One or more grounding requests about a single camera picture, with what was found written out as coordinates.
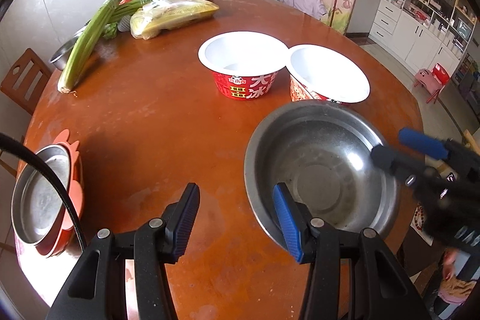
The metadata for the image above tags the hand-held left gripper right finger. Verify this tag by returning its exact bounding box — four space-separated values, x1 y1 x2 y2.
272 182 432 320

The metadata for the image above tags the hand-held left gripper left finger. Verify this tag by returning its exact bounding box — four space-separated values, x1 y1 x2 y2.
45 182 201 320

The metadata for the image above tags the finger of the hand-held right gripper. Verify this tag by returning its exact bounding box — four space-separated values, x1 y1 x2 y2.
370 145 443 195
398 128 480 180

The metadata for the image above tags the stainless steel bowl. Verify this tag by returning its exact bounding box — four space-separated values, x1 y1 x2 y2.
244 100 401 249

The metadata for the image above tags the red paper bowl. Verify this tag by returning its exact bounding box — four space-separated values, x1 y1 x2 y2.
197 31 289 100
287 44 371 105

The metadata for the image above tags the orange bear-shaped plate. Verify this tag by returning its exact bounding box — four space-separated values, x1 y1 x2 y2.
35 129 85 259

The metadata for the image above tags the round dark metal tray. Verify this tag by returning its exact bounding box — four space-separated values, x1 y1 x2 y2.
11 144 72 246

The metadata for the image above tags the pink child stool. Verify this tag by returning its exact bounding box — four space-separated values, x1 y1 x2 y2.
413 67 436 88

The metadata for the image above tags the red child chair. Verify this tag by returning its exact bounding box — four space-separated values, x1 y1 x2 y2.
425 63 451 104

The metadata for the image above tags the white shelf cabinet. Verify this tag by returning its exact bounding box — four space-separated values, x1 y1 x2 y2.
368 0 480 88

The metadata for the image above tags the stainless steel basin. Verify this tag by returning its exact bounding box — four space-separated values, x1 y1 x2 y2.
48 25 89 71

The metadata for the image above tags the long celery bunch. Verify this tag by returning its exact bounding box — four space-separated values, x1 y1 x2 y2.
57 0 137 94

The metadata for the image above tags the plastic bag of corn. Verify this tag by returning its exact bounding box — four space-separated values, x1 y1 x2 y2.
130 0 220 40

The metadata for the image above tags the brown wooden chair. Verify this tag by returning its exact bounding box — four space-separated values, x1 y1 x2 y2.
0 48 53 116

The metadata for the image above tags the black cable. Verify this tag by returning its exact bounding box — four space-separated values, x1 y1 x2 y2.
0 133 85 253

